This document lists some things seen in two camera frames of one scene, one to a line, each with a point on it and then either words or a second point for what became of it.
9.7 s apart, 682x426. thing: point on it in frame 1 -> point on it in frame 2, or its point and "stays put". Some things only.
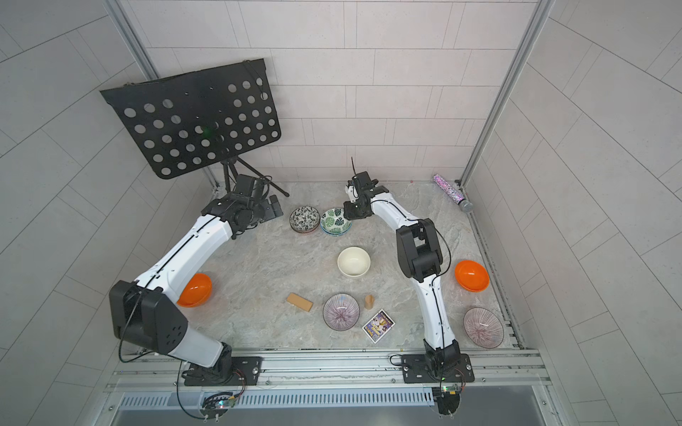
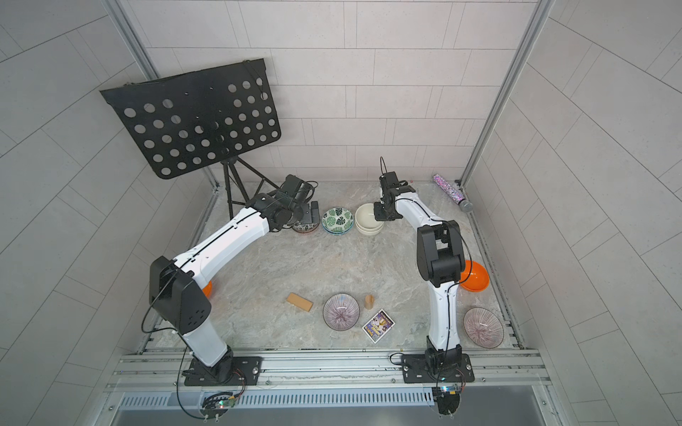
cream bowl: x=353 y=262 -> x=365 y=221
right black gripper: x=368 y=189 -> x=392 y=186
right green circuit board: x=448 y=398 stays put
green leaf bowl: x=333 y=223 stays put
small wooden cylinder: x=368 y=302 stays put
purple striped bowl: x=484 y=327 stays put
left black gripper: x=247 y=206 -> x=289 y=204
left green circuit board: x=217 y=405 stays put
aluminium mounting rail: x=153 y=372 stays put
